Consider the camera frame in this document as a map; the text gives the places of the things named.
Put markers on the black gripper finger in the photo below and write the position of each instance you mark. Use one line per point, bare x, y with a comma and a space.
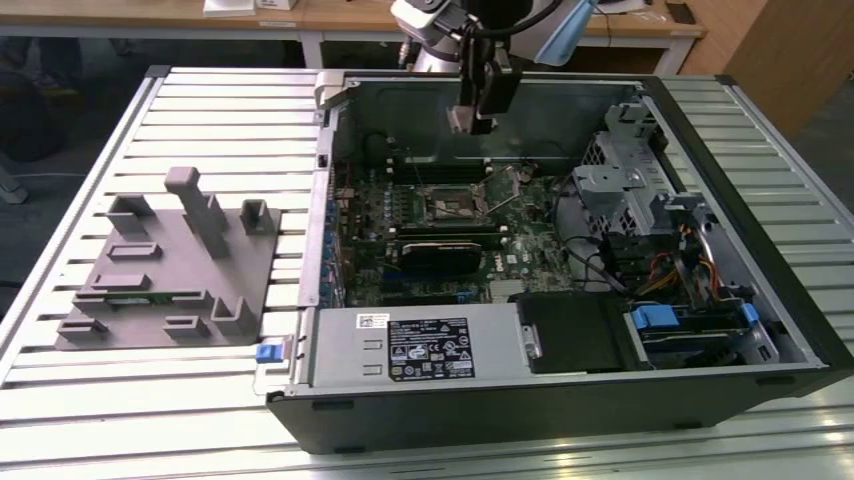
501, 95

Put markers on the silver CPU chip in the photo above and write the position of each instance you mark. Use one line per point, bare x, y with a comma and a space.
461, 119

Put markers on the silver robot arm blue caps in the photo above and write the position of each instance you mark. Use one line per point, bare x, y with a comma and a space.
524, 47

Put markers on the CPU socket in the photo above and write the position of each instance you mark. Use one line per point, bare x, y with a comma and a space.
454, 205

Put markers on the perforated metal drive cage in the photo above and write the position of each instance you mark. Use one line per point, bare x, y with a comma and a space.
621, 150

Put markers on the small black flat device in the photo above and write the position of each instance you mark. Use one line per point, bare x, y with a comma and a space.
681, 12

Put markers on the green motherboard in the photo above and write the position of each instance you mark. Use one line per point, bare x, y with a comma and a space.
535, 250

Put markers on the white box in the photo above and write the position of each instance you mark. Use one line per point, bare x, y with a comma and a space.
230, 6
277, 4

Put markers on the small graphics card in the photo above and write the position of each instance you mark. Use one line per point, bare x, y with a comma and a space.
441, 260

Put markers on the silver chipset heatsink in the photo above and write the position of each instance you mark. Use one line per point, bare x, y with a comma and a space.
508, 289

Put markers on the wooden cabinet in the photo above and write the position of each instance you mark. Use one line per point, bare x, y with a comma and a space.
801, 50

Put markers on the black plastic drive cover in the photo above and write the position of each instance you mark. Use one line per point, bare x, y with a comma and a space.
575, 335

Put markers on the hard disk in blue carrier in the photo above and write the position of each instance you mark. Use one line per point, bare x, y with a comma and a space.
653, 317

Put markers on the silver power supply unit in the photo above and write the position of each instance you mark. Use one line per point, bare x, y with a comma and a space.
348, 350

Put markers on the blue plastic bay tab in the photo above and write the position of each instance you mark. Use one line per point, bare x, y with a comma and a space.
749, 314

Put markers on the grey parts rack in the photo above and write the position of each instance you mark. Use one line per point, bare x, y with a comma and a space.
181, 280

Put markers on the blue case latch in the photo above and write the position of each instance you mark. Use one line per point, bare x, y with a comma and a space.
269, 352

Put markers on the seated person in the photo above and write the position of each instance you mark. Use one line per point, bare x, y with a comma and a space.
57, 82

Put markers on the black PC case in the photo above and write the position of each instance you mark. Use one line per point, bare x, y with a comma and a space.
468, 420

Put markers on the green RAM stick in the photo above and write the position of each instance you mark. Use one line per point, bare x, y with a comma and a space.
157, 299

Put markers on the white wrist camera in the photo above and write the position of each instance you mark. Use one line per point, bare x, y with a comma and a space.
428, 22

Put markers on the grey plastic bracket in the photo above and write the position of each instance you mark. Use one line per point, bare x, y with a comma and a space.
681, 207

